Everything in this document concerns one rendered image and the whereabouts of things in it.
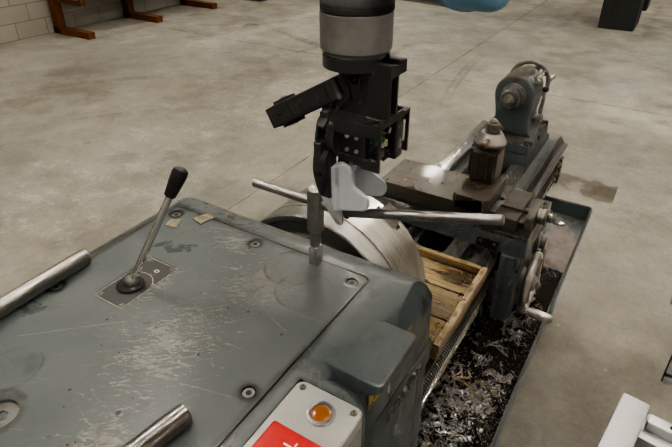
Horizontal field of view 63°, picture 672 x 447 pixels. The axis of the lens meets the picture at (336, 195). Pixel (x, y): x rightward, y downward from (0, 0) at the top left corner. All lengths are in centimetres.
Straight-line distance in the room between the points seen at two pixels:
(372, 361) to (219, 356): 17
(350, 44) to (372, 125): 8
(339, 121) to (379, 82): 6
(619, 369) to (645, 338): 26
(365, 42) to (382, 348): 33
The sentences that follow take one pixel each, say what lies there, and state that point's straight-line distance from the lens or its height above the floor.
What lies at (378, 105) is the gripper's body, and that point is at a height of 150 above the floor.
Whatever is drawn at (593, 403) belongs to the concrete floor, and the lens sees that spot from 241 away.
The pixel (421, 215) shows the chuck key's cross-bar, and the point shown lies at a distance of 62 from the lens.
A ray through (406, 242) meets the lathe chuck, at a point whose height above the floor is 118.
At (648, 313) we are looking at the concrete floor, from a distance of 292.
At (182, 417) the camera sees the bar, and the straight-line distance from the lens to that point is 56.
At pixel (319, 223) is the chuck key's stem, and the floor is 132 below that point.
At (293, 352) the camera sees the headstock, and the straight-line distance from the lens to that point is 63.
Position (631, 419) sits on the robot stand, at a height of 112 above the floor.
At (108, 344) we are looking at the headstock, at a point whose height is 126.
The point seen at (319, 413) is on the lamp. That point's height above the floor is 126.
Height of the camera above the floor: 170
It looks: 30 degrees down
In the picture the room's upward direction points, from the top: straight up
